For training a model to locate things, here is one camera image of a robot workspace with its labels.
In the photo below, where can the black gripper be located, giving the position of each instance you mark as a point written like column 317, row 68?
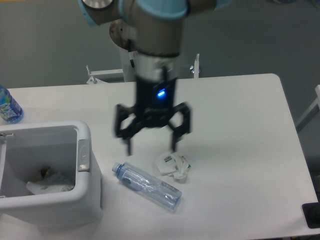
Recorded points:
column 153, row 108

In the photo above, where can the white push-button trash can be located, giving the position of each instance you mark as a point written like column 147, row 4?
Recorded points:
column 64, row 147

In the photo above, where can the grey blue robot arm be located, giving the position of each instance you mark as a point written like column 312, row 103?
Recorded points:
column 159, row 26

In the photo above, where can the crumpled paper trash in bin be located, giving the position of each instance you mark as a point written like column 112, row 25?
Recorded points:
column 50, row 182

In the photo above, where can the crumpled white paper wrapper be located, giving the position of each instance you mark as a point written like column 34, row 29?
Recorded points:
column 173, row 164

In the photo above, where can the empty clear plastic bottle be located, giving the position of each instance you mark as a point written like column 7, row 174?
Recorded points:
column 147, row 185

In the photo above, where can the blue labelled water bottle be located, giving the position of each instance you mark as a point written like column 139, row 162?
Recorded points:
column 10, row 111

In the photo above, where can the black device at table edge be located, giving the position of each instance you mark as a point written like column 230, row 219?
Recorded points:
column 311, row 213

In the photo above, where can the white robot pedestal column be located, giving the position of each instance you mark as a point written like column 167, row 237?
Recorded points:
column 124, row 38

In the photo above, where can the white pedestal base frame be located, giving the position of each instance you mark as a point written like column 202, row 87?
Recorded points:
column 119, row 76

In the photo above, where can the white frame at right edge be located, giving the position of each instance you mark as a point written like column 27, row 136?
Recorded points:
column 310, row 112

